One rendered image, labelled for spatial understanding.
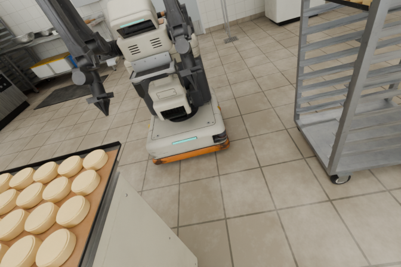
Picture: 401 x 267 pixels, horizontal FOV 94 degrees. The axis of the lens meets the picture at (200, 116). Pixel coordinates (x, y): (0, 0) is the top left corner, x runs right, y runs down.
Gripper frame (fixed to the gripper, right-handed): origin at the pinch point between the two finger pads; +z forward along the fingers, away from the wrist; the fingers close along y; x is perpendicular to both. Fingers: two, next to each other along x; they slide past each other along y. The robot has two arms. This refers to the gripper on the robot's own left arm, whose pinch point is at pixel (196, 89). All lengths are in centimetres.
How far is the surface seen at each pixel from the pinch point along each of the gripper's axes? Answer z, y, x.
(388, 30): -2, 65, -18
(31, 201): 11, -33, -53
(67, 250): 16, -20, -62
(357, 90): 16, 59, -11
